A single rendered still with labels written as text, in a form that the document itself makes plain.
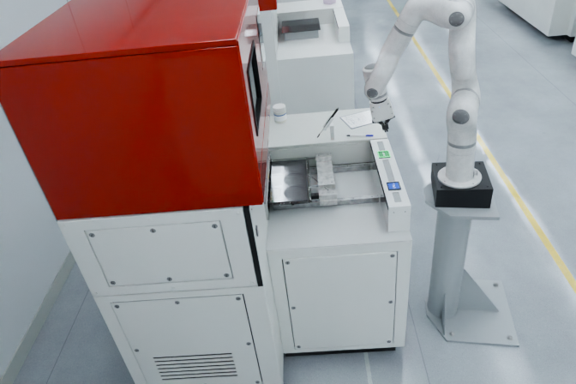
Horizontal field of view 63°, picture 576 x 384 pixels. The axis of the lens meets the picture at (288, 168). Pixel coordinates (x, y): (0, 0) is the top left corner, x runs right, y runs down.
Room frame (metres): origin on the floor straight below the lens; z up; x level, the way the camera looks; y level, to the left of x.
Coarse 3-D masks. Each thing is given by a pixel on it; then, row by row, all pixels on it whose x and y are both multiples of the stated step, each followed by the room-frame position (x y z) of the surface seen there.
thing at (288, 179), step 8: (288, 160) 2.06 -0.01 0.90; (296, 160) 2.05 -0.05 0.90; (304, 160) 2.04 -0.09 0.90; (272, 168) 2.01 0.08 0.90; (280, 168) 2.00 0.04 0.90; (288, 168) 1.99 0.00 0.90; (296, 168) 1.98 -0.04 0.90; (304, 168) 1.97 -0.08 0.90; (272, 176) 1.94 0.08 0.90; (280, 176) 1.93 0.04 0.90; (288, 176) 1.92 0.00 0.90; (296, 176) 1.91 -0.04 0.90; (304, 176) 1.90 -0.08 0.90; (272, 184) 1.87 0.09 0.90; (280, 184) 1.86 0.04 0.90; (288, 184) 1.85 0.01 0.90; (296, 184) 1.84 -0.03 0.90; (304, 184) 1.83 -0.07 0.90; (272, 192) 1.80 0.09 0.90; (280, 192) 1.80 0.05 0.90; (288, 192) 1.79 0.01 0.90; (296, 192) 1.78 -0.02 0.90; (304, 192) 1.77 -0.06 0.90; (272, 200) 1.74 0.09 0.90; (280, 200) 1.73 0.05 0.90; (288, 200) 1.73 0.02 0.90; (296, 200) 1.72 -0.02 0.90; (304, 200) 1.71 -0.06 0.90
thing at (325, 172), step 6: (318, 162) 2.04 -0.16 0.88; (324, 162) 2.03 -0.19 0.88; (330, 162) 2.03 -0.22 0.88; (318, 168) 1.99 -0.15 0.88; (324, 168) 1.98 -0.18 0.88; (330, 168) 1.97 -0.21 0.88; (318, 174) 1.93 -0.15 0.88; (324, 174) 1.93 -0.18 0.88; (330, 174) 1.92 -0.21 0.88; (318, 180) 1.88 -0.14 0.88; (324, 180) 1.88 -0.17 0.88; (324, 204) 1.72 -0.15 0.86; (330, 204) 1.71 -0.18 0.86; (336, 204) 1.71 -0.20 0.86
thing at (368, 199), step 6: (342, 198) 1.76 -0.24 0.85; (348, 198) 1.75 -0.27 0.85; (354, 198) 1.75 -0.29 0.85; (360, 198) 1.74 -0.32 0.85; (366, 198) 1.74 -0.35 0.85; (372, 198) 1.74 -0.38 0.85; (378, 198) 1.73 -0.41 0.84; (294, 204) 1.76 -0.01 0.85; (300, 204) 1.76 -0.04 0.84; (306, 204) 1.76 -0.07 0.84; (312, 204) 1.75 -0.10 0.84; (318, 204) 1.75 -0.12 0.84; (342, 204) 1.74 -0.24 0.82; (348, 204) 1.74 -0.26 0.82
